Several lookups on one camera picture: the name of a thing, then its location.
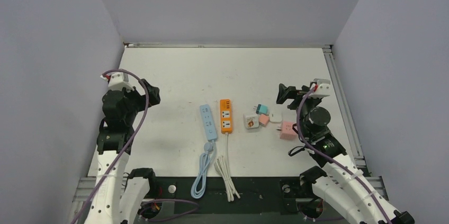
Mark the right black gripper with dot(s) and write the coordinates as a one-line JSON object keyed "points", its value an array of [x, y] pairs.
{"points": [[290, 92]]}

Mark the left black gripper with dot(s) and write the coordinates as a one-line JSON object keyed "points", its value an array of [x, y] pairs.
{"points": [[135, 94]]}

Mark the teal plug adapter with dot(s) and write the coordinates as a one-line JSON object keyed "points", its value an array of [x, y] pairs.
{"points": [[261, 109]]}

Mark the small pink plug adapter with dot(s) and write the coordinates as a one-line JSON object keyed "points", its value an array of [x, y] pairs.
{"points": [[263, 120]]}

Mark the pink cube socket adapter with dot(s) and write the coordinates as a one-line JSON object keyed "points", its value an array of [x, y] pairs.
{"points": [[286, 131]]}

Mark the white cube adapter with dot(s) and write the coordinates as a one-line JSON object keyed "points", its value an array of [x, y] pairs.
{"points": [[251, 120]]}

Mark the orange power strip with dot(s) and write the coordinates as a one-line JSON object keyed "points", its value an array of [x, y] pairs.
{"points": [[226, 116]]}

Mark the pink blue power strip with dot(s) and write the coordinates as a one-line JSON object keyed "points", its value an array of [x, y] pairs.
{"points": [[208, 122]]}

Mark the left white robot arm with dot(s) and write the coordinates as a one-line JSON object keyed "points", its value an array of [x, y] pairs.
{"points": [[112, 200]]}

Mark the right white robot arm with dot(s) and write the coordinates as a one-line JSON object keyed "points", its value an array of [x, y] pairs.
{"points": [[335, 178]]}

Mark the small white flat adapter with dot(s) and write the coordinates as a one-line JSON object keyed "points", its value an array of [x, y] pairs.
{"points": [[275, 117]]}

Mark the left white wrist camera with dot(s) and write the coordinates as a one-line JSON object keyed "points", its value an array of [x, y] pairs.
{"points": [[117, 81]]}

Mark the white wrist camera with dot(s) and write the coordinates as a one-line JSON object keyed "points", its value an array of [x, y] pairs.
{"points": [[321, 88], [117, 81]]}

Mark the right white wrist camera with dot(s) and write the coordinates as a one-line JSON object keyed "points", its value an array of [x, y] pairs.
{"points": [[321, 88]]}

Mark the aluminium frame rail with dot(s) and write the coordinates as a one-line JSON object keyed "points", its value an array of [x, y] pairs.
{"points": [[356, 147]]}

